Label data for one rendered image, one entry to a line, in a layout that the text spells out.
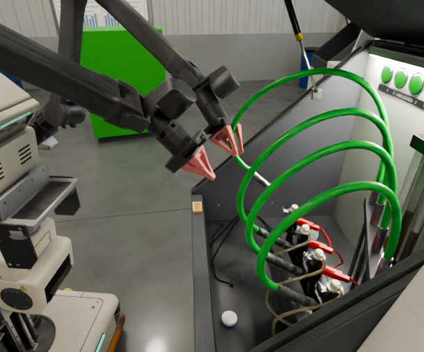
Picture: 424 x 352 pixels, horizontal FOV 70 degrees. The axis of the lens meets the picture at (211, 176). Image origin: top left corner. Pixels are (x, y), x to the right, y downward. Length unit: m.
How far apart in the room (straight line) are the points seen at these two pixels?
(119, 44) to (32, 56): 3.32
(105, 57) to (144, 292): 2.69
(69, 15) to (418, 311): 1.04
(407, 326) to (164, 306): 1.60
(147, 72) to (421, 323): 3.71
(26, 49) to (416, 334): 0.64
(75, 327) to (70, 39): 1.19
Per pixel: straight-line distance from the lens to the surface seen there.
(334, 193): 0.48
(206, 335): 0.70
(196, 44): 7.15
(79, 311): 1.69
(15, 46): 0.54
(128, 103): 0.59
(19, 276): 1.13
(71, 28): 1.06
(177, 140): 0.64
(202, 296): 0.76
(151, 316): 1.93
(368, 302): 0.51
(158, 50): 0.90
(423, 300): 0.47
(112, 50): 3.85
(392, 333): 0.51
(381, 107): 0.77
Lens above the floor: 1.54
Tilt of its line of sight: 29 degrees down
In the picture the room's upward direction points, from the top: straight up
